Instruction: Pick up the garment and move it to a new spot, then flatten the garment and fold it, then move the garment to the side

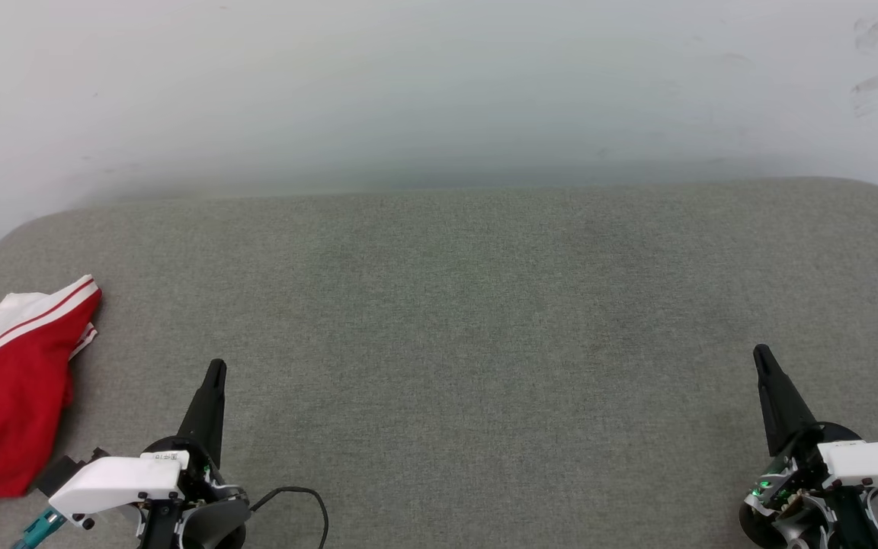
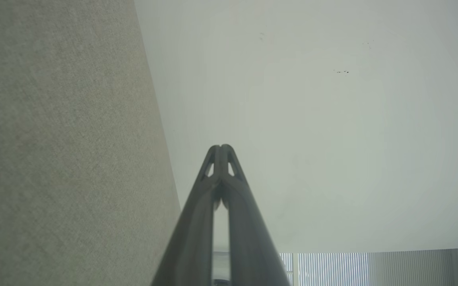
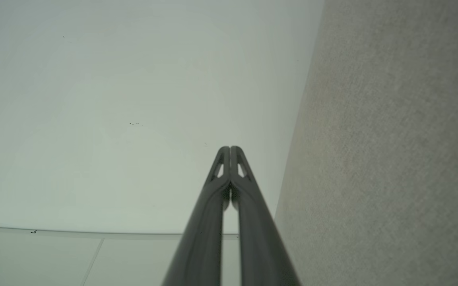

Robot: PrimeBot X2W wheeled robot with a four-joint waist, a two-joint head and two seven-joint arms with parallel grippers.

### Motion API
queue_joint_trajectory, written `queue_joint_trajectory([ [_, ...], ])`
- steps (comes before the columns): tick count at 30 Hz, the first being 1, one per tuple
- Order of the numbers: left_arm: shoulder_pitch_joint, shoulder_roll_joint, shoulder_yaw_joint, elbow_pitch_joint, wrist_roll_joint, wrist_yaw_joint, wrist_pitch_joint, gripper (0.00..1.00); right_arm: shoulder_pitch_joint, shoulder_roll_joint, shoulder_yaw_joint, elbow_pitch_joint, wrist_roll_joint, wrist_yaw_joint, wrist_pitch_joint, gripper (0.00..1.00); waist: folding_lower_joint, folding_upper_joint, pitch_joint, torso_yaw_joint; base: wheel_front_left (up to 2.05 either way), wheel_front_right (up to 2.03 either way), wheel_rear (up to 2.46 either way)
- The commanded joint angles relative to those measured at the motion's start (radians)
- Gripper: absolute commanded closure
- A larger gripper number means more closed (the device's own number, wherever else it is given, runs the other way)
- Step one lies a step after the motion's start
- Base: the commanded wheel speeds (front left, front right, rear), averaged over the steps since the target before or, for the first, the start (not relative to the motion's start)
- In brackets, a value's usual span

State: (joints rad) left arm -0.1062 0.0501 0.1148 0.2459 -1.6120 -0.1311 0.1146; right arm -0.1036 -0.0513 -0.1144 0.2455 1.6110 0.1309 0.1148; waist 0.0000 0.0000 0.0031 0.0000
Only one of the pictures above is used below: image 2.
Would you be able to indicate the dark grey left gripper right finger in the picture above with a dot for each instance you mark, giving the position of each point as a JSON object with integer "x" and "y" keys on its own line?
{"x": 253, "y": 246}

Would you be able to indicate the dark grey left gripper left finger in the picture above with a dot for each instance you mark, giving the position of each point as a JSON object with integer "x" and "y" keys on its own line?
{"x": 191, "y": 242}

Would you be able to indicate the white vertical window blinds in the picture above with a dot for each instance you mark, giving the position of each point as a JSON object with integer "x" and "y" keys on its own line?
{"x": 332, "y": 270}

